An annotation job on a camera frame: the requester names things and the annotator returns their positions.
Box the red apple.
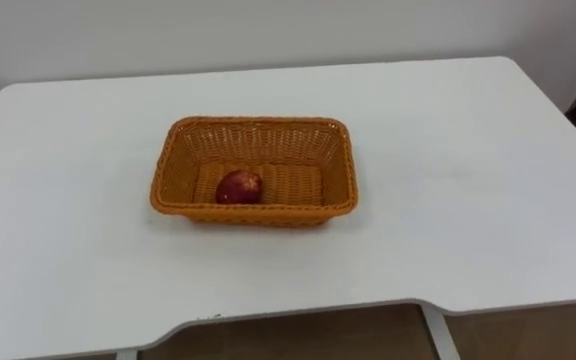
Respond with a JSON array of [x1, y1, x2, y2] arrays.
[[214, 169, 264, 206]]

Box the orange woven basket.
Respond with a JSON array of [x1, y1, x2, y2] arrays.
[[149, 115, 359, 229]]

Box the white desk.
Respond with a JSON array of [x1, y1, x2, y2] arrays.
[[0, 55, 576, 360]]

